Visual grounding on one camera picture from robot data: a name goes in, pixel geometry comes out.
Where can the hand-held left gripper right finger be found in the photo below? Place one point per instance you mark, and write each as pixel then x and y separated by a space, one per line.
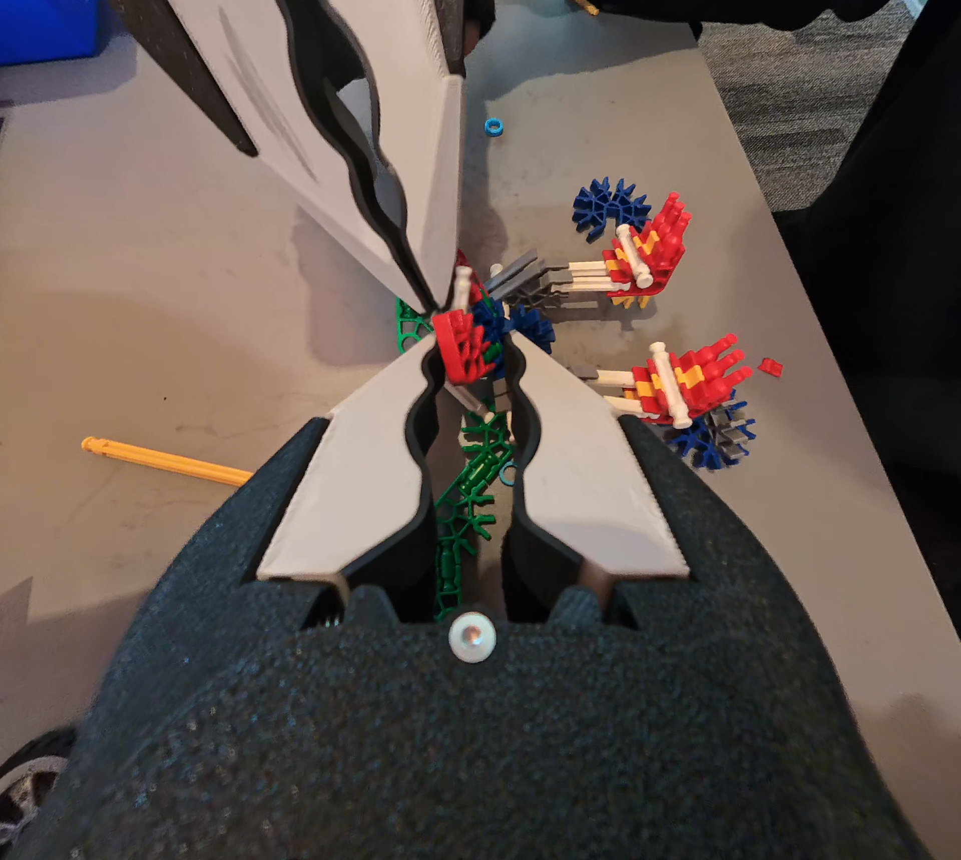
pixel 592 491

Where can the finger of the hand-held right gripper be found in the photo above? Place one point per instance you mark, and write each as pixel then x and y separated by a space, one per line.
pixel 398 11
pixel 247 64

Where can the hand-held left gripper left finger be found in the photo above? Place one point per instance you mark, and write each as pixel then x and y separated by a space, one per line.
pixel 352 491

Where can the blue grey snowflake connector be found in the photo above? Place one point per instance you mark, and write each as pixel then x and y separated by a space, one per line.
pixel 699 440

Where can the short yellow rod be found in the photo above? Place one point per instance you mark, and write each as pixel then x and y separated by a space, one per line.
pixel 581 0

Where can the long yellow rod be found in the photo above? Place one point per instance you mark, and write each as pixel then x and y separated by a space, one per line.
pixel 165 461

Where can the small red clip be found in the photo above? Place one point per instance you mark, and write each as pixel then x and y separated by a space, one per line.
pixel 770 367

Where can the grey wheel with black tyre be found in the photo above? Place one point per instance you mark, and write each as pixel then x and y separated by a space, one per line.
pixel 30 784

